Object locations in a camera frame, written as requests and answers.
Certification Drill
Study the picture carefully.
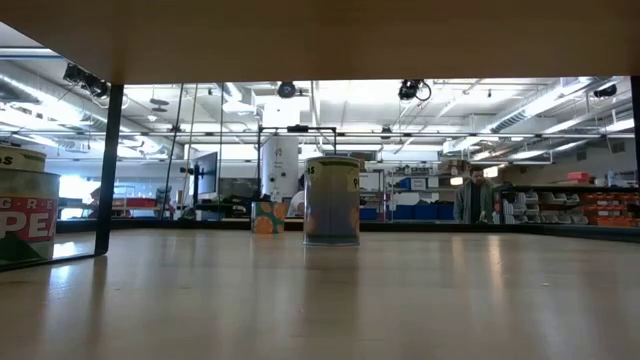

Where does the small orange-print teal can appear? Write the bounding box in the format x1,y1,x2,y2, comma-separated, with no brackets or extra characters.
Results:
250,200,288,235

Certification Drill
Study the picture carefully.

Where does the red cart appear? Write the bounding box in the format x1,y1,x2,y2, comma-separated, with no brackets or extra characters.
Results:
110,196,159,211

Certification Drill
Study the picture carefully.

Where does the person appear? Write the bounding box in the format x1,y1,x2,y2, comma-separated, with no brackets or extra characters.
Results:
287,174,306,218
452,165,499,225

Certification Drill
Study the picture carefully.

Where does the green peas can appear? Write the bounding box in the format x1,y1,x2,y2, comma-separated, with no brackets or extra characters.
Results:
0,168,62,267

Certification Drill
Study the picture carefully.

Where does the cream label tin can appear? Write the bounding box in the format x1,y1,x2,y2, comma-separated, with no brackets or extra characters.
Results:
0,144,48,174

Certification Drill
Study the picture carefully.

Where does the black ceiling camera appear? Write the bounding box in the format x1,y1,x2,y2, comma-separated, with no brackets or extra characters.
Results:
397,78,432,103
62,62,111,100

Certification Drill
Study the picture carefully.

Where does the tall peach-print can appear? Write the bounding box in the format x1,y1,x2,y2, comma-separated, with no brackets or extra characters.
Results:
302,155,362,247

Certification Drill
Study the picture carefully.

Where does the white cylindrical tank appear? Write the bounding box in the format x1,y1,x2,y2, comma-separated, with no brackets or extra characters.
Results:
260,135,300,199

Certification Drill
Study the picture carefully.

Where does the storage rack with bins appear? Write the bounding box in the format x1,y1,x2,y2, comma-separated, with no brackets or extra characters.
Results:
499,170,640,229

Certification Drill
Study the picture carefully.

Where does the black monitor on stand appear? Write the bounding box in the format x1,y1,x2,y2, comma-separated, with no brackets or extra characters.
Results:
179,151,220,201

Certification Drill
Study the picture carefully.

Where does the long black cable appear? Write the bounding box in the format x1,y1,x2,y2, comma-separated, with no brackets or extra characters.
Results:
160,83,185,221

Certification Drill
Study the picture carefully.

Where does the wooden shelf with black legs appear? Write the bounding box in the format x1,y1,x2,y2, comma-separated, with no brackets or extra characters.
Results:
0,0,640,274

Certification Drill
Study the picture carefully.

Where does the black aluminium table frame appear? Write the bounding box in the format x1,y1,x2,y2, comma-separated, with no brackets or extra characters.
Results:
55,217,640,245

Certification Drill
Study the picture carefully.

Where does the black gantry frame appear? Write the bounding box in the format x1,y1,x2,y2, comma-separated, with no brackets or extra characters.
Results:
256,123,338,201

